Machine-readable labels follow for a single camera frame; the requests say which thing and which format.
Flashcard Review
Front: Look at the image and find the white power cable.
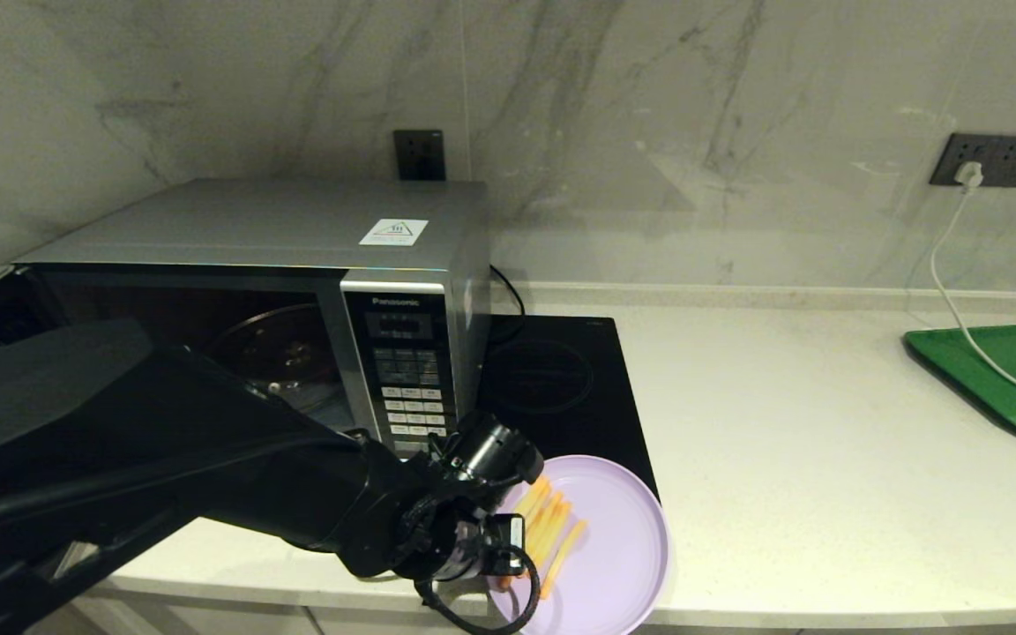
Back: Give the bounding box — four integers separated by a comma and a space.
927, 189, 1016, 405

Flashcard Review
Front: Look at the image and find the wide black wall socket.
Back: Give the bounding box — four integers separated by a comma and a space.
930, 133, 1016, 189

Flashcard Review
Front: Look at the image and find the white warning sticker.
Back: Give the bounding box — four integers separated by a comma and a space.
361, 218, 430, 247

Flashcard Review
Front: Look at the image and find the black induction cooktop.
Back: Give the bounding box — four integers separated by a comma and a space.
451, 315, 661, 499

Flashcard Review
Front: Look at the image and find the small black wall socket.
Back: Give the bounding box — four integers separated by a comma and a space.
394, 129, 448, 182

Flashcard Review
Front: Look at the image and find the purple round plate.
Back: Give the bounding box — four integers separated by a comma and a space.
486, 454, 672, 635

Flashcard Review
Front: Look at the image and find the silver Panasonic microwave oven body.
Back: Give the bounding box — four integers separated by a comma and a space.
14, 176, 493, 459

